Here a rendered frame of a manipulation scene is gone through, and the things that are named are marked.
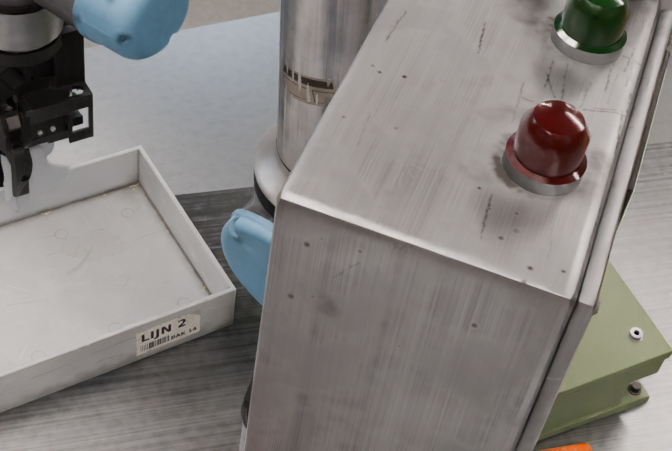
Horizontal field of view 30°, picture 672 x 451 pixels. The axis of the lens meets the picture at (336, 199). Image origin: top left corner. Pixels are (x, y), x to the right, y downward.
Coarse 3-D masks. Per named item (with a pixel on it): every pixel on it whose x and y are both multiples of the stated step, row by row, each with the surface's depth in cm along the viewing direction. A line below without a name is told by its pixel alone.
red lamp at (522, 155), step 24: (528, 120) 38; (552, 120) 38; (576, 120) 38; (528, 144) 38; (552, 144) 38; (576, 144) 38; (504, 168) 39; (528, 168) 38; (552, 168) 38; (576, 168) 38; (552, 192) 38
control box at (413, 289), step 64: (448, 0) 45; (512, 0) 45; (640, 0) 46; (384, 64) 42; (448, 64) 42; (512, 64) 43; (576, 64) 43; (640, 64) 44; (320, 128) 40; (384, 128) 40; (448, 128) 40; (512, 128) 41; (640, 128) 42; (320, 192) 38; (384, 192) 38; (448, 192) 38; (512, 192) 39; (576, 192) 39; (320, 256) 38; (384, 256) 37; (448, 256) 37; (512, 256) 37; (576, 256) 37; (320, 320) 40; (384, 320) 39; (448, 320) 38; (512, 320) 37; (576, 320) 37; (256, 384) 44; (320, 384) 43; (384, 384) 41; (448, 384) 40; (512, 384) 39; (256, 448) 47; (320, 448) 45; (384, 448) 44; (448, 448) 43; (512, 448) 42
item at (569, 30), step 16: (576, 0) 43; (592, 0) 42; (608, 0) 42; (624, 0) 43; (560, 16) 44; (576, 16) 43; (592, 16) 42; (608, 16) 42; (624, 16) 43; (560, 32) 44; (576, 32) 43; (592, 32) 43; (608, 32) 43; (624, 32) 44; (560, 48) 44; (576, 48) 43; (592, 48) 43; (608, 48) 43; (592, 64) 43
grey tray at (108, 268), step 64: (0, 192) 116; (64, 192) 121; (128, 192) 124; (0, 256) 116; (64, 256) 117; (128, 256) 118; (192, 256) 118; (0, 320) 111; (64, 320) 112; (128, 320) 113; (192, 320) 111; (0, 384) 103; (64, 384) 107
